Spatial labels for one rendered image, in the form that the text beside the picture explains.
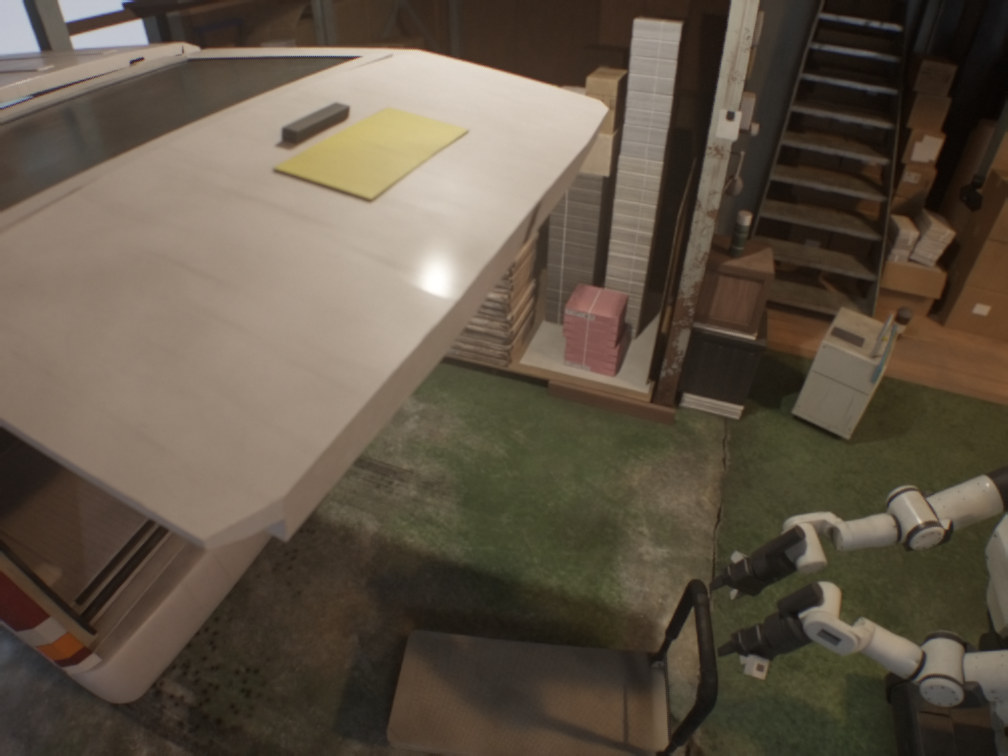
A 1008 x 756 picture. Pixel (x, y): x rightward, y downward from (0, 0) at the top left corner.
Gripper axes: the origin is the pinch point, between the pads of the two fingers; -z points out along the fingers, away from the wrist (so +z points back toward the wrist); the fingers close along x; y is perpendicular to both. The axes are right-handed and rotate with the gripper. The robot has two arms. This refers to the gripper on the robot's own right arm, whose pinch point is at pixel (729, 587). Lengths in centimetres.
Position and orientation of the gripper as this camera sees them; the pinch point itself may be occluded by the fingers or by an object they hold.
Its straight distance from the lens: 154.0
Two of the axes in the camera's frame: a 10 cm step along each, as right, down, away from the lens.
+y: -1.1, 6.5, -7.6
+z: 5.0, -6.2, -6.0
